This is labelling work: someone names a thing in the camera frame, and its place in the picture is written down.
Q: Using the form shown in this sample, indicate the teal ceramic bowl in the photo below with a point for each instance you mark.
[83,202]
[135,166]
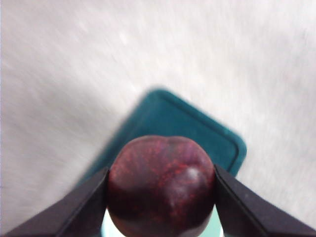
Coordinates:
[106,222]

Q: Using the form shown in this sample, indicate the dark purple plum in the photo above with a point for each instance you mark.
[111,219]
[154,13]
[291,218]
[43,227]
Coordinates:
[158,187]

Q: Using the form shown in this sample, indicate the dark green rectangular tray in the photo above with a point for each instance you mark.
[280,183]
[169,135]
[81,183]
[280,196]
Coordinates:
[177,118]

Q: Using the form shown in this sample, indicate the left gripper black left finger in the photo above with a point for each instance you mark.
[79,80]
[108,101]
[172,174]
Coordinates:
[74,214]

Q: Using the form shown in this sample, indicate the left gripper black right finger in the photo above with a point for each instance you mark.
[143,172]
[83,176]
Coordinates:
[247,212]

